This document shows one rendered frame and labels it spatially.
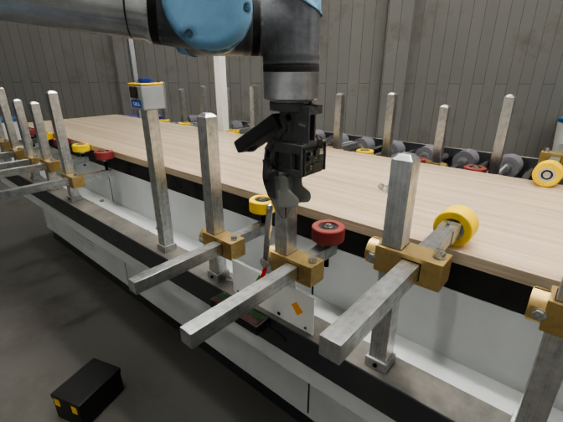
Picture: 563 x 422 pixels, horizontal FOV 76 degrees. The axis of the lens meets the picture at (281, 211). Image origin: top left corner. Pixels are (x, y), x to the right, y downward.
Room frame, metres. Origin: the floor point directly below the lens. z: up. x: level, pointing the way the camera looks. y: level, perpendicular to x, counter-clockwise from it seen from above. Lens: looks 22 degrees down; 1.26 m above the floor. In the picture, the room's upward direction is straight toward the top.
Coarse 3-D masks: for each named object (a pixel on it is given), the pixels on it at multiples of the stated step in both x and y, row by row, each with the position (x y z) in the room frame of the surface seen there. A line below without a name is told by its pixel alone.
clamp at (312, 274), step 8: (272, 248) 0.74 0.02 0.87; (272, 256) 0.72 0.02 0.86; (280, 256) 0.70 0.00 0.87; (288, 256) 0.70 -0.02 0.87; (296, 256) 0.70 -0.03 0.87; (304, 256) 0.70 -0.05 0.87; (272, 264) 0.72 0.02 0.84; (280, 264) 0.70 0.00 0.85; (296, 264) 0.67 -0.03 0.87; (304, 264) 0.67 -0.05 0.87; (312, 264) 0.67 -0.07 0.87; (320, 264) 0.67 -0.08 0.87; (304, 272) 0.66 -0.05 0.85; (312, 272) 0.65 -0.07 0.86; (320, 272) 0.68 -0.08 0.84; (296, 280) 0.67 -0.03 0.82; (304, 280) 0.66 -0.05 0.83; (312, 280) 0.65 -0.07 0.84; (320, 280) 0.68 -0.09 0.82
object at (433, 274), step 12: (372, 240) 0.58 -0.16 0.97; (372, 252) 0.56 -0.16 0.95; (384, 252) 0.55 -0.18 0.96; (396, 252) 0.54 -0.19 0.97; (408, 252) 0.53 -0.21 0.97; (420, 252) 0.53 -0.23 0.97; (432, 252) 0.53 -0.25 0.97; (384, 264) 0.55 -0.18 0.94; (396, 264) 0.53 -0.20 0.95; (420, 264) 0.51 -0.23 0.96; (432, 264) 0.50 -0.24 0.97; (444, 264) 0.49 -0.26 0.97; (420, 276) 0.51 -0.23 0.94; (432, 276) 0.49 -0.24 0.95; (444, 276) 0.50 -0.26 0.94; (432, 288) 0.49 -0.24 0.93
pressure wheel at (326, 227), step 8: (312, 224) 0.79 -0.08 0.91; (320, 224) 0.80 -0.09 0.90; (328, 224) 0.78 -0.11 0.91; (336, 224) 0.80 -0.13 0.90; (312, 232) 0.77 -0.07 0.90; (320, 232) 0.75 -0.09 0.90; (328, 232) 0.75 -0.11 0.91; (336, 232) 0.75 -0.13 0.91; (344, 232) 0.77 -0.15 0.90; (320, 240) 0.75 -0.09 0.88; (328, 240) 0.74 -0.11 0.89; (336, 240) 0.75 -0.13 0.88
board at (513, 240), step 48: (96, 144) 1.81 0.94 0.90; (144, 144) 1.81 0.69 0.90; (192, 144) 1.81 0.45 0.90; (240, 192) 1.09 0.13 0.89; (336, 192) 1.06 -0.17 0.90; (384, 192) 1.06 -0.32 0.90; (432, 192) 1.06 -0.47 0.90; (480, 192) 1.06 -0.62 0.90; (528, 192) 1.06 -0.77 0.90; (480, 240) 0.72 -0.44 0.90; (528, 240) 0.72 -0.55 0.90
